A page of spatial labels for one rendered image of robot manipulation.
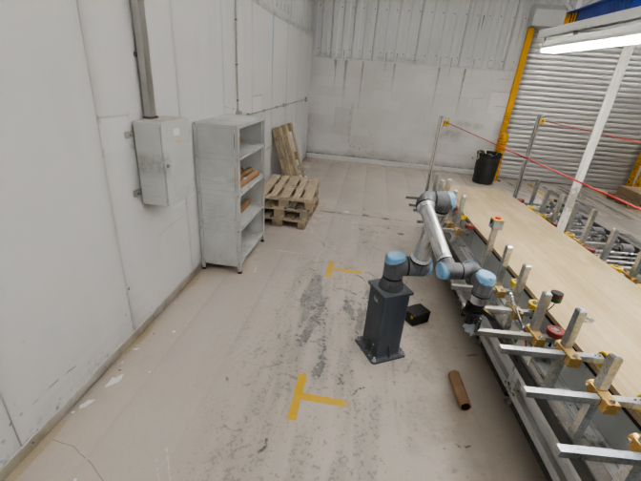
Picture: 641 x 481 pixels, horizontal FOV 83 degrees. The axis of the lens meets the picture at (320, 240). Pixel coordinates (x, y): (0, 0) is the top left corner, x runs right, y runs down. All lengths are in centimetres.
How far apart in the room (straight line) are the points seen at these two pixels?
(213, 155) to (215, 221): 69
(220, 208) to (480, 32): 767
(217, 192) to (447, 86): 716
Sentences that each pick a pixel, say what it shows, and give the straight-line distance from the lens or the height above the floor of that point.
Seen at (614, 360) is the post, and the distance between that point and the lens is 184.
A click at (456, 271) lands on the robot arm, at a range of 200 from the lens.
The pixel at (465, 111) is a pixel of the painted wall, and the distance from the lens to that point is 992.
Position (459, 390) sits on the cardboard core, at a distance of 295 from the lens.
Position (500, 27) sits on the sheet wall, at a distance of 1010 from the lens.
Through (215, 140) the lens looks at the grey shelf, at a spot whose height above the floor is 140.
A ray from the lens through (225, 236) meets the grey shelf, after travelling 392.
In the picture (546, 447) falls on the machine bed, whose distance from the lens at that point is 275.
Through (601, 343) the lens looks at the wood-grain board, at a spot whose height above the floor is 90.
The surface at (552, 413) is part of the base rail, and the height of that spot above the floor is 69.
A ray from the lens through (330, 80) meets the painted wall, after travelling 974.
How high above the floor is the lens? 203
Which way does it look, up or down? 24 degrees down
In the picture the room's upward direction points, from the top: 5 degrees clockwise
